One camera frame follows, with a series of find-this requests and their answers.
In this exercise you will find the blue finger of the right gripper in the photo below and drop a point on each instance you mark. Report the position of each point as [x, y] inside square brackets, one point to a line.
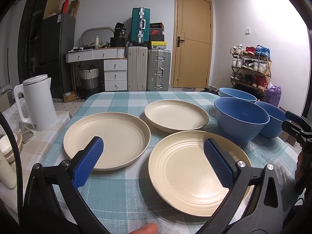
[293, 117]
[290, 128]

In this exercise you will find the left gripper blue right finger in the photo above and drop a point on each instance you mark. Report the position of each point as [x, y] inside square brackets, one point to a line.
[221, 161]

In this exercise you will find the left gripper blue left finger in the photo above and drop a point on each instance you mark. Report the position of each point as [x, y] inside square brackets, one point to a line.
[85, 160]

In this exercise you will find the blue bowl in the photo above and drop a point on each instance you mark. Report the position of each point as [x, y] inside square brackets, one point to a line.
[239, 119]
[277, 117]
[230, 92]

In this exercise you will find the cream plate front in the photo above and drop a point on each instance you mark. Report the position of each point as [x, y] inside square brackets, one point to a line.
[182, 175]

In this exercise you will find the cream plate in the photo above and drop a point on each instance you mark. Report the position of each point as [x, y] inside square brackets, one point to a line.
[125, 138]
[182, 175]
[175, 115]

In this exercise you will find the blue bowl front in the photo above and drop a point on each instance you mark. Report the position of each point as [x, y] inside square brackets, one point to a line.
[239, 119]

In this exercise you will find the blue bowl back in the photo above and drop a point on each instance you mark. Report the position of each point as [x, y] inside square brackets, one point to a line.
[230, 92]

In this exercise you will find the cream plate back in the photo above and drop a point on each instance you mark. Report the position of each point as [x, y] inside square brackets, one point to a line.
[175, 115]

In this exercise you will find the small cream bowls stack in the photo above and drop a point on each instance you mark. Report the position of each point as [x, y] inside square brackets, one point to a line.
[6, 147]

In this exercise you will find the right hand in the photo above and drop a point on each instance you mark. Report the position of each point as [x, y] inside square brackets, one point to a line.
[299, 173]

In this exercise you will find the left hand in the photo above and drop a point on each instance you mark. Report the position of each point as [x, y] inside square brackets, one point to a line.
[150, 228]

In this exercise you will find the purple bag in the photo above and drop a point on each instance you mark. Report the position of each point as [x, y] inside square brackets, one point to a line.
[272, 95]

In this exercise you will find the beige checked side cloth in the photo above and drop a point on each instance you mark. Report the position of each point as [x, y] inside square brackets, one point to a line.
[32, 152]

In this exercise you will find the wooden shoe rack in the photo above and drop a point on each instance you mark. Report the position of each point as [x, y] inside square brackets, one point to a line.
[251, 71]

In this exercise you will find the small floor cardboard box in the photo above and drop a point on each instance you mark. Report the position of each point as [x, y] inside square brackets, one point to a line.
[69, 97]

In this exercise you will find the cream thermos bottle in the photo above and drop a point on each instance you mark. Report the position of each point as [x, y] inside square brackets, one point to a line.
[7, 174]

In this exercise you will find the woven laundry basket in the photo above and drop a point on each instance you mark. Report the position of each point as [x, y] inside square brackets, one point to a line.
[90, 80]

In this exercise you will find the white electric kettle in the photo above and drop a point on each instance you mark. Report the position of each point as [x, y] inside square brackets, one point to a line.
[38, 99]

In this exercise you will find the silver suitcase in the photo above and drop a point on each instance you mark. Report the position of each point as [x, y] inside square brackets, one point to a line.
[158, 70]

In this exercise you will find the white drawer desk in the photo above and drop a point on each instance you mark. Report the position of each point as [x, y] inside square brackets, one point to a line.
[114, 65]

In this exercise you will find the beige suitcase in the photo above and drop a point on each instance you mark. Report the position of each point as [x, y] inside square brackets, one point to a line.
[137, 68]

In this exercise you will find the black bag on desk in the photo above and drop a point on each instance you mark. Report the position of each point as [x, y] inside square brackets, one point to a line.
[119, 39]

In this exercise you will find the black refrigerator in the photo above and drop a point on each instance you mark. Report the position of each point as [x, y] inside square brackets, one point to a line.
[57, 38]

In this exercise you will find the oval mirror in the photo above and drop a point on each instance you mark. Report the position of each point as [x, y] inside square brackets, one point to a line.
[103, 33]

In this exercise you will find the wooden door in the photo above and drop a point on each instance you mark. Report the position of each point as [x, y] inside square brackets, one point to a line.
[193, 42]

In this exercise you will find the stacked shoe boxes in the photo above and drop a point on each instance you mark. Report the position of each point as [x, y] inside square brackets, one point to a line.
[156, 36]

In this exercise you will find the green suitcase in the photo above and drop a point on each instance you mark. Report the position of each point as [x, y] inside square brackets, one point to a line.
[140, 26]

